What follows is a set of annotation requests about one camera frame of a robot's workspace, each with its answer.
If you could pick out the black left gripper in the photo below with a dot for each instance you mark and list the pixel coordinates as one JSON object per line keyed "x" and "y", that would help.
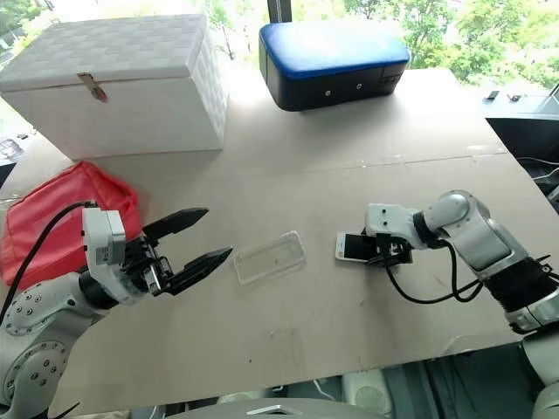
{"x": 146, "y": 266}

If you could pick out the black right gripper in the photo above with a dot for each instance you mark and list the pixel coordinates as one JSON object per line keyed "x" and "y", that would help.
{"x": 393, "y": 251}

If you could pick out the white smartphone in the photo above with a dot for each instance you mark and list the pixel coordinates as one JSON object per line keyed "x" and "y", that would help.
{"x": 354, "y": 247}

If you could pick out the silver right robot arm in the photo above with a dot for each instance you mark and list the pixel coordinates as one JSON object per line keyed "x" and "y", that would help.
{"x": 480, "y": 244}

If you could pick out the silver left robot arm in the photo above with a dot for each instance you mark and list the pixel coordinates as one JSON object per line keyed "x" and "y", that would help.
{"x": 32, "y": 323}

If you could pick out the clear plastic phone case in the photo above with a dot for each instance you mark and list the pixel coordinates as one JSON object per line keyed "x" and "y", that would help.
{"x": 268, "y": 258}

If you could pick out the blue and black case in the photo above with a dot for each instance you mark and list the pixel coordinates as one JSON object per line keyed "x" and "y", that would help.
{"x": 332, "y": 65}

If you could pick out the red fabric bag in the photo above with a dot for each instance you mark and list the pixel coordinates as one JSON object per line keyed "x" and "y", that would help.
{"x": 57, "y": 222}

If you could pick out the white round floor object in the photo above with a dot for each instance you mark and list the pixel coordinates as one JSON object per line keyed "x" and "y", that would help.
{"x": 364, "y": 393}

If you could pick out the white woven storage box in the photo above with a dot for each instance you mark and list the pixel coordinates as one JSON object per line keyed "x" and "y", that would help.
{"x": 118, "y": 91}

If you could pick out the small black desk item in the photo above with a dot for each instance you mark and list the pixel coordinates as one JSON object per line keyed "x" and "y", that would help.
{"x": 514, "y": 98}
{"x": 492, "y": 94}

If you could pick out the black side desk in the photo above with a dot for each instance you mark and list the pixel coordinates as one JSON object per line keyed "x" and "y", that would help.
{"x": 530, "y": 131}

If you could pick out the printed picture sheet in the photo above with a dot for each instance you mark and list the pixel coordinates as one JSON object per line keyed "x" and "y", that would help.
{"x": 12, "y": 149}

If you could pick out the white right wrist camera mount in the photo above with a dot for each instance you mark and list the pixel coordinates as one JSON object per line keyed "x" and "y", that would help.
{"x": 386, "y": 218}

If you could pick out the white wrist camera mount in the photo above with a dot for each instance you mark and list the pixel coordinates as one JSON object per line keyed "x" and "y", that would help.
{"x": 386, "y": 218}
{"x": 102, "y": 244}

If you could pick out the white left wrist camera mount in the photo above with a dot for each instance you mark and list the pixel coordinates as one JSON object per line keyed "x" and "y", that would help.
{"x": 102, "y": 244}

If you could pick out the black window post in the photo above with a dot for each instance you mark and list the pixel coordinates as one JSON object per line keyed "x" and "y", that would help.
{"x": 279, "y": 11}

